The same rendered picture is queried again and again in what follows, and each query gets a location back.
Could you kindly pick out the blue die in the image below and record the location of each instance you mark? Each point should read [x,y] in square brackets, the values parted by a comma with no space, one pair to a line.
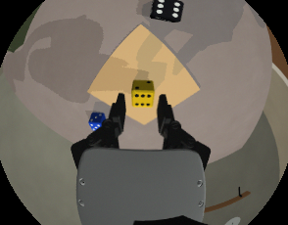
[96,120]

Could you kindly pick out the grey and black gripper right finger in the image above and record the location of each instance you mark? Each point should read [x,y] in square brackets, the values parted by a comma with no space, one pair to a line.
[171,129]

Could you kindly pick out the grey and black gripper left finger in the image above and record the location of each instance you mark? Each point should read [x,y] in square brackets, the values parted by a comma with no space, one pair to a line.
[106,135]

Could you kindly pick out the yellow die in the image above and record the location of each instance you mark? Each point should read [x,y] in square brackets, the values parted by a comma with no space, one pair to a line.
[142,93]

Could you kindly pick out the black die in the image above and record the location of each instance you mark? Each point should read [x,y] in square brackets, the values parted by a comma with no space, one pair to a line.
[167,10]

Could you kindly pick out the tan mat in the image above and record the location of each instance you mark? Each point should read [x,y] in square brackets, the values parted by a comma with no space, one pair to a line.
[142,56]

